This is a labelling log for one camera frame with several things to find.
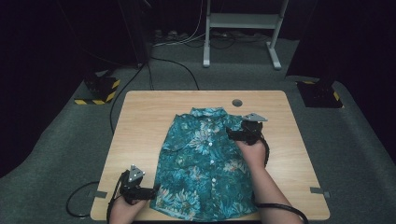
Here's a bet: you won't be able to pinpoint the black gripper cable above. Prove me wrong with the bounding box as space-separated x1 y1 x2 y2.
106 170 130 224
252 132 310 224

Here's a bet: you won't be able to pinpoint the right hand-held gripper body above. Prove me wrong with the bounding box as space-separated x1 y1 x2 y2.
234 112 269 147

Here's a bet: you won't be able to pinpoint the person's right hand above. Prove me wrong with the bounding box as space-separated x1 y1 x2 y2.
235 139 268 171

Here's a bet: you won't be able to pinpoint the person's left hand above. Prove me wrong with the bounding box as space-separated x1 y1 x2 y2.
108 196 148 224

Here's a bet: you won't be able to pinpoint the curved black floor cable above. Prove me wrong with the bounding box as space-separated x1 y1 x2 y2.
149 56 201 91

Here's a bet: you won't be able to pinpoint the long black floor cable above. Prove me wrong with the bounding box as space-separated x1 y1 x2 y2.
109 60 148 135

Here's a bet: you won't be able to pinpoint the dark upright stand pole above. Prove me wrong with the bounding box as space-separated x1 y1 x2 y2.
118 0 153 68

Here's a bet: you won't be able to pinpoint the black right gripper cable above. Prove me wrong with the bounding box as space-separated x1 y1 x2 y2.
252 132 310 224

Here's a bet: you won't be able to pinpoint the white cable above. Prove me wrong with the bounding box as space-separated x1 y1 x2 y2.
153 0 206 48

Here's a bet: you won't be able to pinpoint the grey tape strip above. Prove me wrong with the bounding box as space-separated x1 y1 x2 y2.
309 187 331 199
88 189 108 199

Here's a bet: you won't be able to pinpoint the teal floral short-sleeved shirt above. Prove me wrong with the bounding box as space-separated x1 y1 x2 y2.
149 106 260 222

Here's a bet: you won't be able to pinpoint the white metal stand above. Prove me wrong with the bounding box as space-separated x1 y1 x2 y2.
203 0 290 71

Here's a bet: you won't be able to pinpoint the tangled black cables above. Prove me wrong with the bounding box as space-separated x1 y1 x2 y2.
183 29 272 50

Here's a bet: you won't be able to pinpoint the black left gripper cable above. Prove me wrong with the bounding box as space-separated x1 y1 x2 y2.
106 170 130 224

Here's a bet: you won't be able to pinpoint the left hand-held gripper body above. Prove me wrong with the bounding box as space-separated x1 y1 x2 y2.
118 164 154 205

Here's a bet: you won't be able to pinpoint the black looped floor cable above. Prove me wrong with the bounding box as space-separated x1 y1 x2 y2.
65 181 101 218

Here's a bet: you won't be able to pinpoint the dark power strip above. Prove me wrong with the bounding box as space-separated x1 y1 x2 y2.
152 29 191 45

